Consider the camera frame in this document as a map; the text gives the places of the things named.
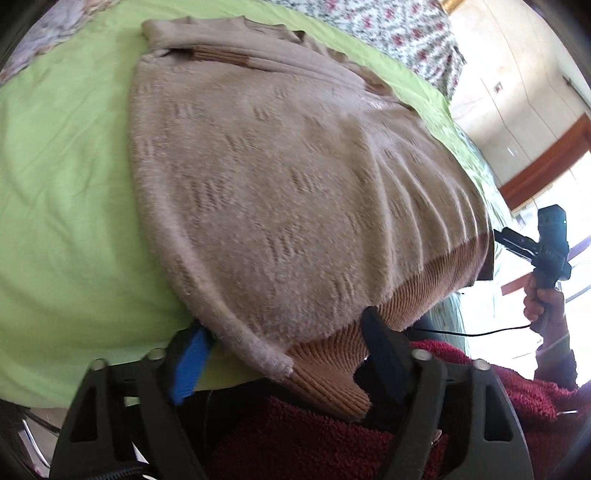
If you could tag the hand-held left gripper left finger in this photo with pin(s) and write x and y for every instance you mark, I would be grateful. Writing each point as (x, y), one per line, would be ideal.
(188, 367)

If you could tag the white wall socket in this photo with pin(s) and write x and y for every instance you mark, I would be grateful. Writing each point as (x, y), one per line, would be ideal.
(497, 86)

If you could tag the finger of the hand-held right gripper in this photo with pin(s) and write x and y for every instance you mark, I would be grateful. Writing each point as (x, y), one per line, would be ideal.
(519, 244)

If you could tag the brown wooden door frame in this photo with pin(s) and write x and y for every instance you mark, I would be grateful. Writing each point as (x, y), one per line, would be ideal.
(549, 157)

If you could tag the beige knit sweater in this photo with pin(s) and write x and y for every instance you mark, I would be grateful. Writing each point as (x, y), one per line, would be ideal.
(286, 184)

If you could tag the person's red fleece garment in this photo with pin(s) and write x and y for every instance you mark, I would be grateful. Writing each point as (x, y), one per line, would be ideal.
(295, 443)

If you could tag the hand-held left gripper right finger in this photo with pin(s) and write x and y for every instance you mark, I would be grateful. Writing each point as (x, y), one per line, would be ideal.
(385, 355)

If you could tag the green bed sheet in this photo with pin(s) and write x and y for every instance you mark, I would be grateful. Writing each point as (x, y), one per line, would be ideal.
(64, 194)

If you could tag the person's right hand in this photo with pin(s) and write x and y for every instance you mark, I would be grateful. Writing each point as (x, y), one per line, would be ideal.
(551, 309)

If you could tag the floral printed blanket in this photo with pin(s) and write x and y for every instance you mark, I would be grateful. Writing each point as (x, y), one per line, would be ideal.
(397, 32)

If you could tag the person's right forearm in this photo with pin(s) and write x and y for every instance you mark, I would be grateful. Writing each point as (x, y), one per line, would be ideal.
(558, 362)

